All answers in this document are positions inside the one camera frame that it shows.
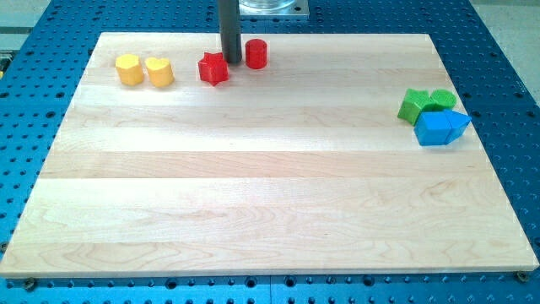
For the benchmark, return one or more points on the blue triangle block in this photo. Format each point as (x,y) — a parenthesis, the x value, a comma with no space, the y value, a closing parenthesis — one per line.
(458,122)

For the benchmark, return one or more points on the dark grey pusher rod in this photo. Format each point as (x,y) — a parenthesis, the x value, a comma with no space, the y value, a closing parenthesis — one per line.
(229,29)

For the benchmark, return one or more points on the blue perforated metal table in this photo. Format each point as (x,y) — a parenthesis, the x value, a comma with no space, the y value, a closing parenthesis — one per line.
(42,79)

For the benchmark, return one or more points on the red star block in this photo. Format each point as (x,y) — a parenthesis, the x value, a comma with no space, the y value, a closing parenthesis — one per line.
(213,68)

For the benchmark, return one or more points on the green star block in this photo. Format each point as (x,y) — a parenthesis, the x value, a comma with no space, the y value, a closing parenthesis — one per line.
(413,104)

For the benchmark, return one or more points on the yellow hexagon block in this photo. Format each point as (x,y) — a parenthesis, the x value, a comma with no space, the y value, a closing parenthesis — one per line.
(129,69)

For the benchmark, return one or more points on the green cylinder block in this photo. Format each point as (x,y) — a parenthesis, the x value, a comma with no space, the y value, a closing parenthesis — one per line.
(443,100)

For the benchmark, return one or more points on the light wooden board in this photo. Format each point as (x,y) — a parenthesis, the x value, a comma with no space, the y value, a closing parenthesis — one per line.
(302,167)

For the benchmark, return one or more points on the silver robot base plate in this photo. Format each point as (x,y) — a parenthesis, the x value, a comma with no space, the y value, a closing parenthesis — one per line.
(274,8)

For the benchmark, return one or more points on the red cylinder block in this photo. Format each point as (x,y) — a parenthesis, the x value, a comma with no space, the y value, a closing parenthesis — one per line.
(256,54)

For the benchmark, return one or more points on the yellow heart block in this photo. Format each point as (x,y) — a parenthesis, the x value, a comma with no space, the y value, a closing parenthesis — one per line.
(160,71)

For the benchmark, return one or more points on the blue cube block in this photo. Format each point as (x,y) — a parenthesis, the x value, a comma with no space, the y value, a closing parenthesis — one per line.
(432,128)

